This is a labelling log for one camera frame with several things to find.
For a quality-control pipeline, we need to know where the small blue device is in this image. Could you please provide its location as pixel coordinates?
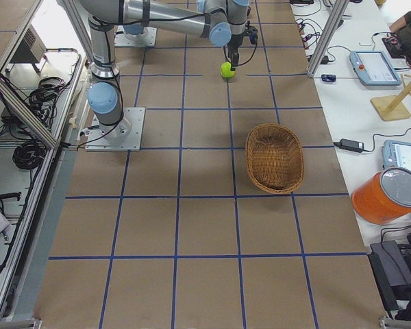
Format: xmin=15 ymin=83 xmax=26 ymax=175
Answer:
xmin=321 ymin=74 xmax=336 ymax=83

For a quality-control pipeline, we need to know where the wicker basket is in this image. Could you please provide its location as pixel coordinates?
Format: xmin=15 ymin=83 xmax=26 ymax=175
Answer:
xmin=245 ymin=123 xmax=304 ymax=194

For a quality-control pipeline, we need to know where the teach pendant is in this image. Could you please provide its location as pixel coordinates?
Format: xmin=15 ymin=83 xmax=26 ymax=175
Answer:
xmin=382 ymin=140 xmax=411 ymax=171
xmin=349 ymin=51 xmax=401 ymax=86

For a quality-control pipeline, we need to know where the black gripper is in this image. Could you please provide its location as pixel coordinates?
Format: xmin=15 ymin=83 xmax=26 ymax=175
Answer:
xmin=227 ymin=33 xmax=243 ymax=71

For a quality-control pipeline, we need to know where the orange bucket with grey lid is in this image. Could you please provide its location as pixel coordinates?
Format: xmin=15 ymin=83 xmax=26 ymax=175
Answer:
xmin=351 ymin=167 xmax=411 ymax=225

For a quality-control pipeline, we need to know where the near teach pendant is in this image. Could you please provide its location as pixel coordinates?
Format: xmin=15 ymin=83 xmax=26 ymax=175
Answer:
xmin=382 ymin=140 xmax=411 ymax=171

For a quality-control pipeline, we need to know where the aluminium frame post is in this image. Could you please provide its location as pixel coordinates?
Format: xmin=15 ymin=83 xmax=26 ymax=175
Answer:
xmin=307 ymin=0 xmax=349 ymax=78

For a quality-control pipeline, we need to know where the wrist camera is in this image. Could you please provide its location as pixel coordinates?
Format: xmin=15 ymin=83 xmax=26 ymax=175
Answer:
xmin=245 ymin=21 xmax=258 ymax=46

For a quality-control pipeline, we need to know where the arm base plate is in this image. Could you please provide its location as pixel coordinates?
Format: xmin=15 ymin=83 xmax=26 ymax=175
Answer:
xmin=114 ymin=25 xmax=157 ymax=48
xmin=84 ymin=107 xmax=145 ymax=151

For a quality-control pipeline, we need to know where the black laptop stand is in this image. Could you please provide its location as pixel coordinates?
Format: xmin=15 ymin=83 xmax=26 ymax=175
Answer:
xmin=368 ymin=237 xmax=411 ymax=321

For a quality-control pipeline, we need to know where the black power adapter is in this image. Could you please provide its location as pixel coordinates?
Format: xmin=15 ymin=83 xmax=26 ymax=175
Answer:
xmin=334 ymin=138 xmax=364 ymax=153

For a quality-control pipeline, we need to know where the wooden stand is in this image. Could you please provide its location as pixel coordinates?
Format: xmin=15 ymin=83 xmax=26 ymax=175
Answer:
xmin=370 ymin=82 xmax=411 ymax=121

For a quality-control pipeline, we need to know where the far teach pendant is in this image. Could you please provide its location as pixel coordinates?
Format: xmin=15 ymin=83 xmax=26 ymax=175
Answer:
xmin=349 ymin=51 xmax=401 ymax=86

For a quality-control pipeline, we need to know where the green apple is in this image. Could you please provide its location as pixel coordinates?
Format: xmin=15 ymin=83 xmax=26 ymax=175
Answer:
xmin=220 ymin=62 xmax=236 ymax=79

